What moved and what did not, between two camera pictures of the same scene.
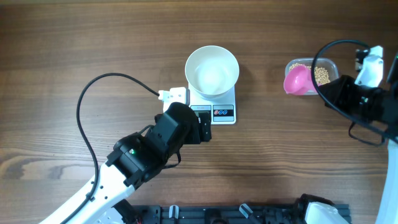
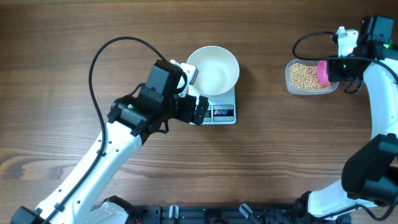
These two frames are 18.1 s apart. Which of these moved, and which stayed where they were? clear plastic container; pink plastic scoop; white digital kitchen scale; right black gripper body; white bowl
Moved: right black gripper body; pink plastic scoop
Stayed: clear plastic container; white digital kitchen scale; white bowl
